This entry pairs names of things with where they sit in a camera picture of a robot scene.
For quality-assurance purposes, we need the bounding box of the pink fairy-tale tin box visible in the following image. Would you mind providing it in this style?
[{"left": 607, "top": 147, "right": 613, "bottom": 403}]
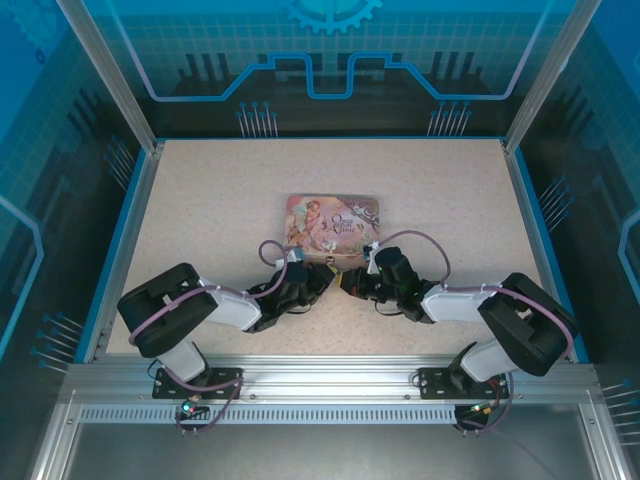
[{"left": 284, "top": 193, "right": 382, "bottom": 264}]

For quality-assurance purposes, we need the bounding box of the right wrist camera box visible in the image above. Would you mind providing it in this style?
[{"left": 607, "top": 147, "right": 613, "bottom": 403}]
[{"left": 361, "top": 241, "right": 382, "bottom": 275}]

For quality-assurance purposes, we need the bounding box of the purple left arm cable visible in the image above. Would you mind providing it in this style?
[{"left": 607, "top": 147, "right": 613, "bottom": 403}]
[{"left": 128, "top": 239, "right": 301, "bottom": 347}]

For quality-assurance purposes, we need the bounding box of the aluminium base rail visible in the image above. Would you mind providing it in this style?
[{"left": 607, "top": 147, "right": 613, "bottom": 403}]
[{"left": 63, "top": 360, "right": 604, "bottom": 407}]

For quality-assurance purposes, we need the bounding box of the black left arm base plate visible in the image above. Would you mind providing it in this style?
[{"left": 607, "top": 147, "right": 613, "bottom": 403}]
[{"left": 151, "top": 366, "right": 245, "bottom": 401}]

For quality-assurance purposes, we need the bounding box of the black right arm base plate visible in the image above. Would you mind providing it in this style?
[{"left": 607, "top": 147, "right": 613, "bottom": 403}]
[{"left": 417, "top": 366, "right": 512, "bottom": 401}]

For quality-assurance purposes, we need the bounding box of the slotted grey cable duct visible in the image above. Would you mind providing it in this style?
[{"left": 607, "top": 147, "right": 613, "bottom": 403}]
[{"left": 78, "top": 405, "right": 462, "bottom": 424}]

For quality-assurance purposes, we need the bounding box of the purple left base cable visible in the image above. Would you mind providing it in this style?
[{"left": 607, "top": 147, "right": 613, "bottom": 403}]
[{"left": 173, "top": 377, "right": 246, "bottom": 437}]

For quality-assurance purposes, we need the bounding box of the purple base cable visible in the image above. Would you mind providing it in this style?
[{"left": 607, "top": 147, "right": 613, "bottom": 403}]
[
  {"left": 455, "top": 372, "right": 516, "bottom": 437},
  {"left": 173, "top": 377, "right": 246, "bottom": 437}
]

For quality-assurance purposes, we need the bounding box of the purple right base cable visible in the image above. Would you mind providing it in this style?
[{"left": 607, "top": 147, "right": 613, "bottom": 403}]
[{"left": 455, "top": 372, "right": 516, "bottom": 437}]

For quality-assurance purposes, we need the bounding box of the aluminium frame post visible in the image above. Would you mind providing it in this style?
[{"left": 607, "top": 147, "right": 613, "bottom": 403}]
[
  {"left": 501, "top": 0, "right": 601, "bottom": 155},
  {"left": 54, "top": 0, "right": 167, "bottom": 155}
]

